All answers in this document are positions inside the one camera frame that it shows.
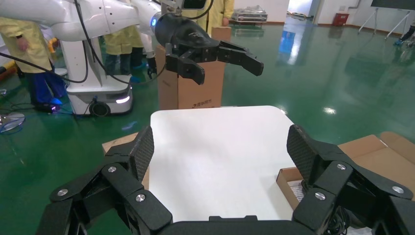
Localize person in yellow coat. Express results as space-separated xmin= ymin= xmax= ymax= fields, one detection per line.
xmin=194 ymin=0 xmax=235 ymax=33

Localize cardboard storage box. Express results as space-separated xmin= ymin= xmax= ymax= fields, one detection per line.
xmin=276 ymin=131 xmax=415 ymax=212

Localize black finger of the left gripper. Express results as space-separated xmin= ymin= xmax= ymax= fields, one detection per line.
xmin=165 ymin=43 xmax=206 ymax=86
xmin=217 ymin=40 xmax=264 ymax=77

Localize white wheeled robot with light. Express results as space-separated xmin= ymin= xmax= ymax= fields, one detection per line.
xmin=60 ymin=37 xmax=134 ymax=118

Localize tall brown cardboard carton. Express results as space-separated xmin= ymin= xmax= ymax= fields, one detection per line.
xmin=155 ymin=26 xmax=232 ymax=110

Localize seated person beige shirt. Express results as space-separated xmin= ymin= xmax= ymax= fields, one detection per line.
xmin=393 ymin=19 xmax=415 ymax=47

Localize brown cardboard sheet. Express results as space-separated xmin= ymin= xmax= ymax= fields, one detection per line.
xmin=102 ymin=132 xmax=150 ymax=190

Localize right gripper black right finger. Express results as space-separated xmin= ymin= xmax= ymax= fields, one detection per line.
xmin=287 ymin=124 xmax=415 ymax=235

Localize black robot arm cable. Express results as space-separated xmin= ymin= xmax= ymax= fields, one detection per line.
xmin=73 ymin=0 xmax=166 ymax=86
xmin=0 ymin=51 xmax=89 ymax=84

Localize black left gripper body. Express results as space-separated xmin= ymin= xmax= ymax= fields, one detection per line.
xmin=155 ymin=13 xmax=221 ymax=64

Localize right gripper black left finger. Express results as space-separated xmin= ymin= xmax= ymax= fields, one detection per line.
xmin=35 ymin=125 xmax=173 ymax=235

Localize red box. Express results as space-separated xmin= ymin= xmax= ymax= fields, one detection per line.
xmin=332 ymin=12 xmax=350 ymax=26

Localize round metal disc base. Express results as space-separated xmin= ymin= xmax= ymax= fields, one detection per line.
xmin=0 ymin=112 xmax=26 ymax=134

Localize black flight cases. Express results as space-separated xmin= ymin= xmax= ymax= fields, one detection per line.
xmin=231 ymin=4 xmax=269 ymax=23

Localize black screen on white tripod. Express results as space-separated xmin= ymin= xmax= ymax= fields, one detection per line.
xmin=358 ymin=0 xmax=415 ymax=40

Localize person yellow coat dark trousers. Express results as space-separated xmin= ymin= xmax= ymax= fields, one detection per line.
xmin=103 ymin=25 xmax=147 ymax=78

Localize person yellow coat blue trousers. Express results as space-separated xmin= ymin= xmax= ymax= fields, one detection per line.
xmin=0 ymin=17 xmax=67 ymax=113

